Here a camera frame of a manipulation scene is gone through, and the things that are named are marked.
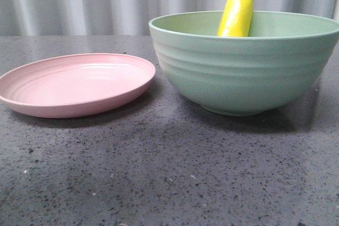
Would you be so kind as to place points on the yellow plastic banana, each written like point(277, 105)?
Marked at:
point(236, 18)

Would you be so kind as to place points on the green ribbed bowl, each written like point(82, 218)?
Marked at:
point(278, 61)

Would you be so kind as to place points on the pink plate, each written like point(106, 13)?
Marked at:
point(76, 85)

